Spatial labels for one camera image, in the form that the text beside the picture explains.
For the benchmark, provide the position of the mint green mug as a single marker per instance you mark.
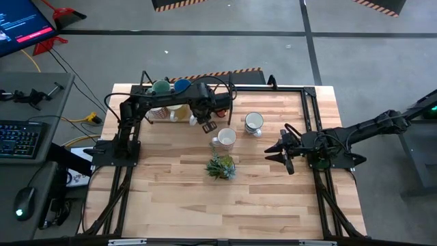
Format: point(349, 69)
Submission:
point(161, 87)

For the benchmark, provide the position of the yellow mug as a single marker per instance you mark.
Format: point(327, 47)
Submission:
point(181, 112)

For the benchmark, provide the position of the black computer mouse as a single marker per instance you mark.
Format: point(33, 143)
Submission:
point(24, 201)

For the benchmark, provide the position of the succulent in black pot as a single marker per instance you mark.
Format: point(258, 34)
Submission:
point(222, 167)

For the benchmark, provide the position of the white printed bag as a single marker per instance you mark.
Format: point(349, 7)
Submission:
point(80, 177)

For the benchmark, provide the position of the grey desk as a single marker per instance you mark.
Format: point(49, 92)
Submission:
point(34, 85)

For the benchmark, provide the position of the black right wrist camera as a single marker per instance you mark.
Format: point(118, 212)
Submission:
point(289, 167)

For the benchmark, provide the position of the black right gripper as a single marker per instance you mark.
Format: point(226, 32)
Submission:
point(295, 147)

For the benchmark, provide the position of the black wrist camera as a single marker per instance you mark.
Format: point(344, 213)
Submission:
point(289, 167)
point(209, 127)

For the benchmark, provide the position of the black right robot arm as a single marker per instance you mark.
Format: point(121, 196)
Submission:
point(358, 131)

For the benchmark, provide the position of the black backlit keyboard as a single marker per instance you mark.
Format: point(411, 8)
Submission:
point(17, 140)

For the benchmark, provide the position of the red black dustpan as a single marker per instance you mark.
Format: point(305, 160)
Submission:
point(70, 18)

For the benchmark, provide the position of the white patterned mug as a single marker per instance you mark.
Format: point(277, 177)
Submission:
point(227, 137)

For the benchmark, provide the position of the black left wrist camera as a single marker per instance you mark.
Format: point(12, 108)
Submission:
point(209, 127)

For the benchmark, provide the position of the black hazard striped mat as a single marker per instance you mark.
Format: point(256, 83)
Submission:
point(392, 5)
point(164, 2)
point(246, 78)

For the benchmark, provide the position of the grey metal bracket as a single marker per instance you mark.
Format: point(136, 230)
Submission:
point(317, 243)
point(126, 242)

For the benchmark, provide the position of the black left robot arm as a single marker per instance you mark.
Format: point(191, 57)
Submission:
point(164, 97)

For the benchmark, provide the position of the dark grey equipment stand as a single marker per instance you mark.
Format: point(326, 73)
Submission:
point(420, 153)

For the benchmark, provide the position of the red plastic stand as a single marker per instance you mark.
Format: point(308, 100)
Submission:
point(48, 46)

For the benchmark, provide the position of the computer monitor screen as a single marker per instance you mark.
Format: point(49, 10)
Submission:
point(20, 24)

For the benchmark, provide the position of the white mug blue floral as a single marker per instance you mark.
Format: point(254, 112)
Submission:
point(253, 120)

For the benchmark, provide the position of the black aluminium table frame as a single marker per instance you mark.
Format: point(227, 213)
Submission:
point(273, 89)

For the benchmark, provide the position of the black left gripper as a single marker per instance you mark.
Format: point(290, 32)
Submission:
point(203, 111)

